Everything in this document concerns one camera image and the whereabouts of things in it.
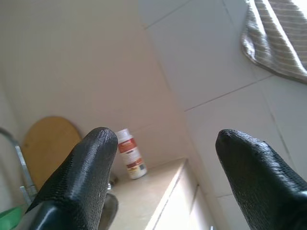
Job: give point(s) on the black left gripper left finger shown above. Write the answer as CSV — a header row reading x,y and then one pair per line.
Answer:
x,y
79,182

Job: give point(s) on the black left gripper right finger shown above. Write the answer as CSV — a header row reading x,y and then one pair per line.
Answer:
x,y
266,187

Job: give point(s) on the chrome sink fitting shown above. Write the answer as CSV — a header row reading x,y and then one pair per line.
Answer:
x,y
112,180

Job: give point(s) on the wooden cutting board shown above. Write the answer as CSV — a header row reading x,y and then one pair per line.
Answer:
x,y
48,143

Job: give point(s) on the chrome gooseneck tap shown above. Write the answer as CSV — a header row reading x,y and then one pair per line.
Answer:
x,y
23,165

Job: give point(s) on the white red-label bottle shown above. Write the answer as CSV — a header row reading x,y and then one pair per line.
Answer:
x,y
132,155

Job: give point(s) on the green plastic bowl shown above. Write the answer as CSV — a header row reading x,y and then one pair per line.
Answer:
x,y
10,218

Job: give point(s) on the grey striped towel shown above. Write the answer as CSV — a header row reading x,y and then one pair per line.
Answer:
x,y
271,36

